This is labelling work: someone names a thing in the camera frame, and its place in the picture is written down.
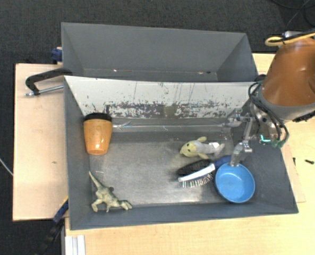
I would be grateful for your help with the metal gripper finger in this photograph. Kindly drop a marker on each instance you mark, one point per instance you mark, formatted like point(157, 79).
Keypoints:
point(241, 150)
point(234, 119)

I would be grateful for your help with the blue bowl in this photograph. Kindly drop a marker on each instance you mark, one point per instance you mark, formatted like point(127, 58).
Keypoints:
point(235, 185)

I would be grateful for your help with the blue and white hairbrush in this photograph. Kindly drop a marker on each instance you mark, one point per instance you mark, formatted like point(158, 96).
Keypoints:
point(197, 170)

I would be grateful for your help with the yellow and grey plush toy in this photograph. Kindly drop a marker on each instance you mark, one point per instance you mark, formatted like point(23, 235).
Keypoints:
point(191, 149)

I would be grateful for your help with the small black screw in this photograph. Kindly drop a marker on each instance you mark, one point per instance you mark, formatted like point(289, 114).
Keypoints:
point(309, 162)

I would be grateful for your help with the grey metal bin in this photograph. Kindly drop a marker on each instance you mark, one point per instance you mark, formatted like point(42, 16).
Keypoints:
point(146, 155)

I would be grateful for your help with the orange cup with black rim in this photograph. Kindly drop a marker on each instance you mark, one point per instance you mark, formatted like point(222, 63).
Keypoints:
point(97, 134)

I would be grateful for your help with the green toy dinosaur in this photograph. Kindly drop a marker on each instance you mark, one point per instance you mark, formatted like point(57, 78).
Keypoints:
point(108, 196)

